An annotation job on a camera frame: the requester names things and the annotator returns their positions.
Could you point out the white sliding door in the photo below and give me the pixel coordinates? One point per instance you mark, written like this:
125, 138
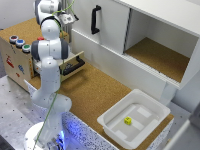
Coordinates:
113, 23

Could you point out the wooden drawer box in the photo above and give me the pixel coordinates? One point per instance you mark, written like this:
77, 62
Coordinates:
16, 63

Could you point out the yellow block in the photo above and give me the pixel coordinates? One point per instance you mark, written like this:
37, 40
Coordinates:
128, 120

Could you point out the white cabinet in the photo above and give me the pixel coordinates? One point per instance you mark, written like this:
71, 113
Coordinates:
150, 20

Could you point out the wooden drawer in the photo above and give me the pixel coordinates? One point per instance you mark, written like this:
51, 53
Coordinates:
72, 76

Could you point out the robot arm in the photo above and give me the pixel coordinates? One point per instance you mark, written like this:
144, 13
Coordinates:
50, 80

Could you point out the green button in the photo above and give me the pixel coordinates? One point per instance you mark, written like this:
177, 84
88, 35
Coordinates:
26, 47

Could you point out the red button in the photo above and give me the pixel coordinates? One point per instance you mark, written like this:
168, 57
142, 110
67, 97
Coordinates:
13, 38

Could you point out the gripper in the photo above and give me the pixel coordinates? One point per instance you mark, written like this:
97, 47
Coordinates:
68, 18

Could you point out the blue button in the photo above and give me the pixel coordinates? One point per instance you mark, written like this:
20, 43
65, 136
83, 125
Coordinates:
20, 42

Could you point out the white plastic box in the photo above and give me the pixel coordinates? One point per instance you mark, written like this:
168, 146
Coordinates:
115, 125

